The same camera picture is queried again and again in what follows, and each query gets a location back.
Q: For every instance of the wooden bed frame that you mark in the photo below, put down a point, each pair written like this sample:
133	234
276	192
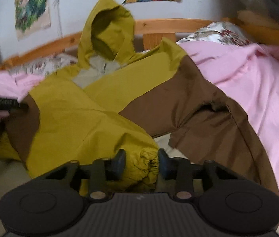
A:
153	30

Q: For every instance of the pink bed sheet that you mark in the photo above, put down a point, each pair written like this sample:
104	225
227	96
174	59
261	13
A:
248	74

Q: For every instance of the olive brown hooded jacket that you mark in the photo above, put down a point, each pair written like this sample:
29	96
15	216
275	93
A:
115	98

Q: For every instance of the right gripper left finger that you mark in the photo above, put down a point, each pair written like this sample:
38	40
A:
97	174

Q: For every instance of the green character wall poster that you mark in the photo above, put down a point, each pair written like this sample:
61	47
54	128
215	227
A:
31	16

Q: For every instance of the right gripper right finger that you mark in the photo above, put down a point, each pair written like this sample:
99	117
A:
192	180

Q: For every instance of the floral patterned pillow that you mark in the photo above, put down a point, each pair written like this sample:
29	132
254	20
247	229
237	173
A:
45	66
220	32

